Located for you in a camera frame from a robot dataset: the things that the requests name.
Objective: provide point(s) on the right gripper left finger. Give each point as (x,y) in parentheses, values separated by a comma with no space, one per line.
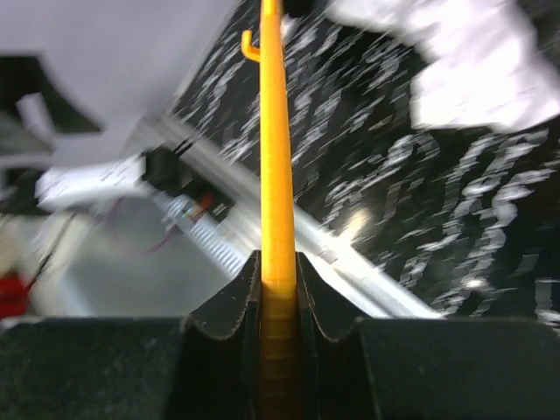
(216,373)

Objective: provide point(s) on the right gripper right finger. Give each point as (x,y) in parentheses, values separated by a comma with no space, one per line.
(338,382)

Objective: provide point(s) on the yellow hanger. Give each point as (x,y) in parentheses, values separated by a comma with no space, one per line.
(278,331)

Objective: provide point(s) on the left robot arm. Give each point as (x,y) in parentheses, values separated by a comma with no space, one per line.
(30,190)

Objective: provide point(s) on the white tank top navy trim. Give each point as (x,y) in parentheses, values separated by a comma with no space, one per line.
(485,60)

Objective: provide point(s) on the black marble patterned mat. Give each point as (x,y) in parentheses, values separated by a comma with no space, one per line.
(466,219)

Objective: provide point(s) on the aluminium mounting rail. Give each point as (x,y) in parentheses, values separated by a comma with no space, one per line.
(346,270)

